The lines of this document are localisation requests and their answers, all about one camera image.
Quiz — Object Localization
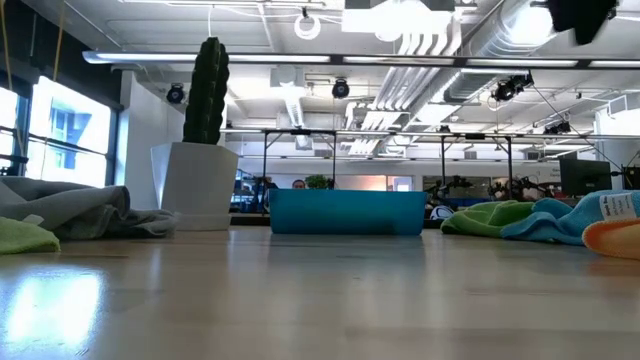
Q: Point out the long ceiling light strip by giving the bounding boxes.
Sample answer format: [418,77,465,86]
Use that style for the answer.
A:
[82,49,640,70]

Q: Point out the yellow hanging cable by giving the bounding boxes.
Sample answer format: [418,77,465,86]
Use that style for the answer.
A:
[52,0,69,81]
[0,0,14,91]

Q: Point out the silver ventilation duct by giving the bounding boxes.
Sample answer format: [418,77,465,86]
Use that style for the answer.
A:
[442,0,554,104]

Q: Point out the black computer monitor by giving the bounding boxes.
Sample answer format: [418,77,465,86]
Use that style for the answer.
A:
[558,158,614,197]

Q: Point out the large bright window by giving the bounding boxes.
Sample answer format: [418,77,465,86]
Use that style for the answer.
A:
[0,74,114,189]

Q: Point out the white plant pot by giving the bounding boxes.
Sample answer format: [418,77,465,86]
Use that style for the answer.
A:
[150,141,240,232]

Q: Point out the black background table frame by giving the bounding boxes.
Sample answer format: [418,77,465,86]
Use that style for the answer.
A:
[439,133,514,201]
[262,128,337,191]

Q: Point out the grey microfiber towel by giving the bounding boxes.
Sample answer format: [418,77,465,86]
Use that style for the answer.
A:
[0,175,179,241]

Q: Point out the green towel with white label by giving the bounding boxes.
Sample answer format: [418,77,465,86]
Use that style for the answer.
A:
[439,199,539,239]

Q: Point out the white ceiling ring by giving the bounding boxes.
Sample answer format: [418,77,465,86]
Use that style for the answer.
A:
[293,12,322,41]

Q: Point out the lime green microfiber towel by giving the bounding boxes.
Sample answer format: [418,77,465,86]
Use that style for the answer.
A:
[0,215,62,256]

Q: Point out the orange microfiber towel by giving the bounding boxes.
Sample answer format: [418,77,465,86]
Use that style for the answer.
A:
[582,217,640,261]

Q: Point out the tall green cactus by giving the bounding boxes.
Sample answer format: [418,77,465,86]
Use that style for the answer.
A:
[182,36,231,146]

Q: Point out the blue plastic bin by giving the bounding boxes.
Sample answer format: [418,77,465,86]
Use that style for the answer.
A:
[268,188,429,237]

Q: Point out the light blue microfiber towel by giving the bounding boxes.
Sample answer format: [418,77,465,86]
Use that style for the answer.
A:
[501,189,640,247]

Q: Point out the white ceiling pipes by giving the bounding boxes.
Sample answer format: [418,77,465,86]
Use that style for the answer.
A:
[344,19,464,157]

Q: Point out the green background plant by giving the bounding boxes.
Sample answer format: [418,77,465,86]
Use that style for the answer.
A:
[304,174,334,190]

